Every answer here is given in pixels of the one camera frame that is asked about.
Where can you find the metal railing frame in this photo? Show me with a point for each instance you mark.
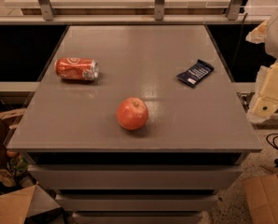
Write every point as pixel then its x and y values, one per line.
pixel 83 12

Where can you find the cardboard box bottom right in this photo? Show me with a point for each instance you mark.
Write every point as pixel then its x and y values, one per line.
pixel 261 194

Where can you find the red apple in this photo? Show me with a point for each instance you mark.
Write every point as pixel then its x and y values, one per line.
pixel 132 114

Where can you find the grey drawer cabinet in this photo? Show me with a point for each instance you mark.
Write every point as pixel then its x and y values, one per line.
pixel 151 140

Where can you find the cardboard box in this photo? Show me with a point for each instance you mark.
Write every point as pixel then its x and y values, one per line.
pixel 16 206
pixel 9 121
pixel 261 194

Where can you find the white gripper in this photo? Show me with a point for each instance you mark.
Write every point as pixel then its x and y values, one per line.
pixel 264 103

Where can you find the red coke can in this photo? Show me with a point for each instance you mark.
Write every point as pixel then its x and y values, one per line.
pixel 76 69

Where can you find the dark blue snack wrapper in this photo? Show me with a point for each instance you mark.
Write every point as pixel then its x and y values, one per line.
pixel 196 73

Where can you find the cardboard box bottom left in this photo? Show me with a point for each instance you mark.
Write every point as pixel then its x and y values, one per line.
pixel 16 206

